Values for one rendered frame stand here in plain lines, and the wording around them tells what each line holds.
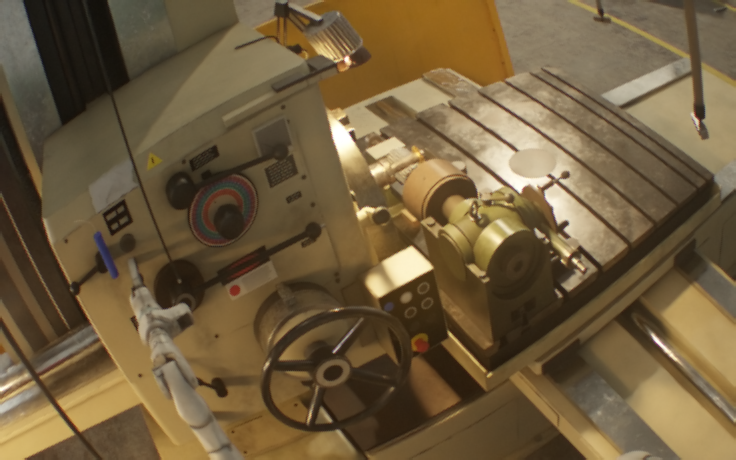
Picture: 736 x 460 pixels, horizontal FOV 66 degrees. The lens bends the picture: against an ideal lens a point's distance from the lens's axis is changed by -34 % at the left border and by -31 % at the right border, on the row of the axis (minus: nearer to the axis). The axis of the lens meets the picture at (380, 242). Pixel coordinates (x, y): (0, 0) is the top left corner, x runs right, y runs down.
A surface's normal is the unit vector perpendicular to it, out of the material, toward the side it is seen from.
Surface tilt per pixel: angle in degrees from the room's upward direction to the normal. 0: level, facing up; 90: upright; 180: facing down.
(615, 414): 0
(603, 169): 0
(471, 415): 90
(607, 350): 0
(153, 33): 90
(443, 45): 90
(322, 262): 90
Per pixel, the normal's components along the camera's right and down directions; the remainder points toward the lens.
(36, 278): 0.46, 0.48
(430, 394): -0.22, -0.76
